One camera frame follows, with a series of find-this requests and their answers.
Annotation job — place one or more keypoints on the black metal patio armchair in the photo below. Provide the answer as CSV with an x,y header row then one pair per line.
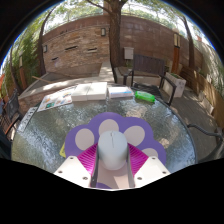
x,y
4,146

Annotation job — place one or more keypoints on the large white flat box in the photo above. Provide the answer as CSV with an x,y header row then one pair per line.
x,y
89,91

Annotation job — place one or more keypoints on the purple paw-shaped mouse pad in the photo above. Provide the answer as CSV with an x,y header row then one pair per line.
x,y
100,121

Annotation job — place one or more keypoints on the white computer mouse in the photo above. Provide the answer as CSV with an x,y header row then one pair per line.
x,y
112,150

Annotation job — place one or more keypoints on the wooden garden lamp post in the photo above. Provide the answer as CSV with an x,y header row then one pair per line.
x,y
176,53
22,73

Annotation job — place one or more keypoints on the small white printed box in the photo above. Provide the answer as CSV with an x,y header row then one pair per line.
x,y
120,92

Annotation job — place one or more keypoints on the long white planter box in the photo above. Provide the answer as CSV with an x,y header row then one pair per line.
x,y
207,105

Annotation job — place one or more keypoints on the thick brown tree trunk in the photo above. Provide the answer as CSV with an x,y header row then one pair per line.
x,y
116,40

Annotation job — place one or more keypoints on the thin brown tree trunk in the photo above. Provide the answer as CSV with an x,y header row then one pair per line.
x,y
190,46

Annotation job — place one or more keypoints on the black mesh patio armchair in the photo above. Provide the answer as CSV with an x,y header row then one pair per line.
x,y
210,131

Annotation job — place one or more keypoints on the black mesh-back patio chair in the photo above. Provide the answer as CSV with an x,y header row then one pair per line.
x,y
12,106

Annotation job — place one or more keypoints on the yellow paper note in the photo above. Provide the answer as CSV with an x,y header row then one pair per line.
x,y
63,151

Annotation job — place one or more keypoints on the green plastic packet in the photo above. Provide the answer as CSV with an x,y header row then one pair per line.
x,y
145,96

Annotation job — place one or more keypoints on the colourful printed paper sheet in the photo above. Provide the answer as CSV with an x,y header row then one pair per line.
x,y
56,99

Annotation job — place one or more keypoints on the grey wall utility box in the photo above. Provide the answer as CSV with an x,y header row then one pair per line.
x,y
128,53

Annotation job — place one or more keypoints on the white square planter box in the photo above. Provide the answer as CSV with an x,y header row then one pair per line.
x,y
176,83

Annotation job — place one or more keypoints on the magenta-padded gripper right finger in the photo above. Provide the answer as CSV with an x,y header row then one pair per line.
x,y
151,170

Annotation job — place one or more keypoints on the black slatted patio chair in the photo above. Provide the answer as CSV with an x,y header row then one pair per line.
x,y
148,65

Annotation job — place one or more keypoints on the black wall lamp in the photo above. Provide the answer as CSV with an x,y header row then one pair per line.
x,y
103,32
45,48

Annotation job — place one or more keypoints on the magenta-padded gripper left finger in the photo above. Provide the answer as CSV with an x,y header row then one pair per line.
x,y
71,170

